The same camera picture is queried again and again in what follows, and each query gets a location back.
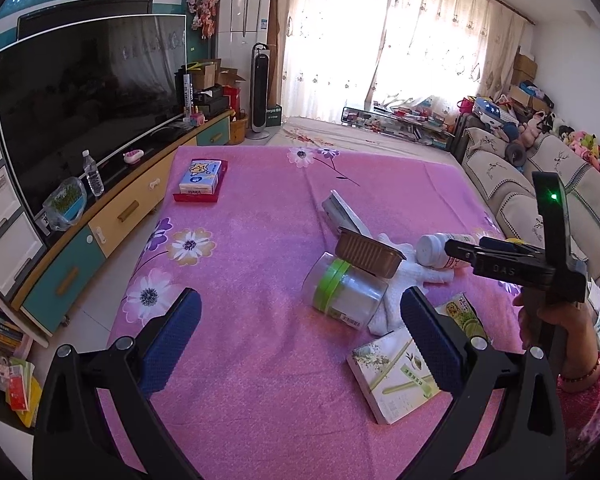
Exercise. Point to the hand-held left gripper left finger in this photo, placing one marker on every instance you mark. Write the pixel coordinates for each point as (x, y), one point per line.
(172, 340)

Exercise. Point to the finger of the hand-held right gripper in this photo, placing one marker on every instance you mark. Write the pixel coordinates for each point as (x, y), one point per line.
(462, 252)
(502, 245)

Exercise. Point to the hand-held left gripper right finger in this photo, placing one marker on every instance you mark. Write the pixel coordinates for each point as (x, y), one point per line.
(430, 340)

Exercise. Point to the small white plastic bottle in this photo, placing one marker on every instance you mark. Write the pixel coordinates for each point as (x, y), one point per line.
(435, 250)

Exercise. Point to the green snack packet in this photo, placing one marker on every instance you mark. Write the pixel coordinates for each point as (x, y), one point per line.
(467, 317)

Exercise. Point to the white and green snack box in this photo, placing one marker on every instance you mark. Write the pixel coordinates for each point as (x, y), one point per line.
(380, 385)

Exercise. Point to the clear jar with green lid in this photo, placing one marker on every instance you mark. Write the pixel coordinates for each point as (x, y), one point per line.
(350, 295)

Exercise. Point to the brown foil tray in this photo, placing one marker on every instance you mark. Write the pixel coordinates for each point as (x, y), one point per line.
(365, 255)

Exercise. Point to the grey wrapper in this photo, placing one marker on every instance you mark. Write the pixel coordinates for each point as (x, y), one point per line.
(345, 212)

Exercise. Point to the person's right hand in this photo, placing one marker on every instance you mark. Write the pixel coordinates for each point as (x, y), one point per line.
(575, 330)

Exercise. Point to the beige sofa with covers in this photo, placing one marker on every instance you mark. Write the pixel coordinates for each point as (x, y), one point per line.
(495, 170)

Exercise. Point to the grey neck pillow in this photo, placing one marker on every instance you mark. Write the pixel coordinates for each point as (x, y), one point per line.
(516, 152)

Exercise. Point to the row of plush toys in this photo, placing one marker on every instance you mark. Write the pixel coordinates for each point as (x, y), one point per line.
(587, 147)

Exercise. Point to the pink plush toy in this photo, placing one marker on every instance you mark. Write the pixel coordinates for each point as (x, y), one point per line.
(529, 131)

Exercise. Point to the dark suitcase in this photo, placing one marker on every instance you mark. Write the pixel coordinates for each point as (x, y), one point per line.
(460, 132)

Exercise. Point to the blue star printed bag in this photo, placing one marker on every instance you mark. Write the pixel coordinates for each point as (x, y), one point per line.
(492, 112)

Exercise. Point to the teal and yellow television cabinet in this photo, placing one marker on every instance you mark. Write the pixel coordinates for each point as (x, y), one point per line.
(125, 210)

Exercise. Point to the red tray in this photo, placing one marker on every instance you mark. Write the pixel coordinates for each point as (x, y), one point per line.
(195, 198)

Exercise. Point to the pink handbag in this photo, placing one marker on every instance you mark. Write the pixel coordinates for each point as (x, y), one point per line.
(465, 106)

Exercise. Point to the cluttered glass coffee table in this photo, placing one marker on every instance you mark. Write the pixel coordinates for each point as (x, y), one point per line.
(400, 122)

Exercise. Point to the red and yellow packets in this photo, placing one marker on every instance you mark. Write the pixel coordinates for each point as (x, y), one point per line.
(22, 390)

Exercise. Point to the blue tissue pack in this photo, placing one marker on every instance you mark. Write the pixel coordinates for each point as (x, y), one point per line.
(202, 176)

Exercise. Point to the stack of cardboard boxes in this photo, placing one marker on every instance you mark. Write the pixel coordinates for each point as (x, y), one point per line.
(525, 72)

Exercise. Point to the low shelf with books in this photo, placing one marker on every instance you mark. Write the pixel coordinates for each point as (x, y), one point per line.
(2, 330)

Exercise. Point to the plastic bag with green sprouts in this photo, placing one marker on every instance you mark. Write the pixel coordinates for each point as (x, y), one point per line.
(65, 205)

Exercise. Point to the cream floral bed sheet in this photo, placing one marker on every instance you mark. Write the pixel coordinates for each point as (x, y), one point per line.
(330, 135)

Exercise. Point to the clear water bottle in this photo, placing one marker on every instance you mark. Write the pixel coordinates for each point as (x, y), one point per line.
(93, 175)

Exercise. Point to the white plastic drawer unit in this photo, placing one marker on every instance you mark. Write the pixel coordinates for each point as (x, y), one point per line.
(0, 210)

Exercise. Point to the wooden bucket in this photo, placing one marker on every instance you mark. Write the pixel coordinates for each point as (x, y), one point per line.
(238, 131)

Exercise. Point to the small pink box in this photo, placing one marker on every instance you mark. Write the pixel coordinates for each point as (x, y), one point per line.
(196, 119)

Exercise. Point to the dark green box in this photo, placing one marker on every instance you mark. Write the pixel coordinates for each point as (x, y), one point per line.
(273, 116)

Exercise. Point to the red box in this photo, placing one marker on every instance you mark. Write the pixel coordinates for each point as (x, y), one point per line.
(232, 99)

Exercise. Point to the tall black and white box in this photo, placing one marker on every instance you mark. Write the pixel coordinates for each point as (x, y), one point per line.
(185, 91)

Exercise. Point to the large curved television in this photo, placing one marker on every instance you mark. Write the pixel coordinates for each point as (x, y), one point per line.
(80, 105)

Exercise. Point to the cream embroidered curtains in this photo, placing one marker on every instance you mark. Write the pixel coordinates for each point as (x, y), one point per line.
(330, 35)

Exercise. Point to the black tower fan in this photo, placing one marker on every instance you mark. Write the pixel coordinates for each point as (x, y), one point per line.
(259, 90)

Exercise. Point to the open cardboard box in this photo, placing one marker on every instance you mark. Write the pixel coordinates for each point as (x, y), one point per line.
(230, 79)
(204, 76)

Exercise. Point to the white standing air conditioner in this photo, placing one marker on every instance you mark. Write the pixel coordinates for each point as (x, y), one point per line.
(242, 15)

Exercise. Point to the hanging flower decoration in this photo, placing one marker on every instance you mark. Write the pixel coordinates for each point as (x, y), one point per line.
(203, 10)

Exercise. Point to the white wall vent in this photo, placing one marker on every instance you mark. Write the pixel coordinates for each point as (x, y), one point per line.
(586, 16)

